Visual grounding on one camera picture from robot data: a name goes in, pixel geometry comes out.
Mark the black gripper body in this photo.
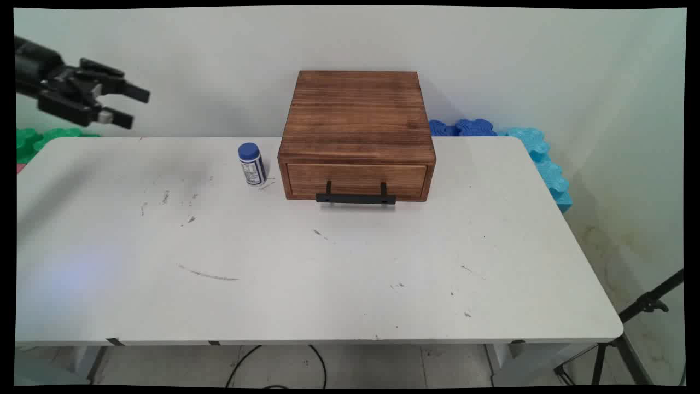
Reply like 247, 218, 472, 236
15, 36, 104, 125

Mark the black floor cable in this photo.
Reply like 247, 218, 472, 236
225, 345, 328, 389

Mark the brown wooden drawer cabinet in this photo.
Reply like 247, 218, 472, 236
277, 70, 437, 203

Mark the green foam mat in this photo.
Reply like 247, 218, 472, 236
16, 128, 101, 165

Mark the black tripod stand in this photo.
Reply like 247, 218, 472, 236
553, 268, 685, 386

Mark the white pill bottle blue cap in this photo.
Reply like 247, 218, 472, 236
238, 143, 268, 187

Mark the dark blue foam mat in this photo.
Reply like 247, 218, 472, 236
428, 119, 498, 137

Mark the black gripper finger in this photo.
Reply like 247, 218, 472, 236
82, 97, 135, 130
78, 57, 151, 104

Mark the grey table leg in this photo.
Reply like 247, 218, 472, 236
86, 346, 111, 384
484, 343, 527, 387

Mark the cyan foam mat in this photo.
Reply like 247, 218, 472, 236
497, 127, 573, 214

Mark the wooden drawer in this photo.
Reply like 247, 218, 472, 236
287, 163, 428, 200

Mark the black drawer handle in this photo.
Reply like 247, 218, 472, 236
316, 181, 397, 207

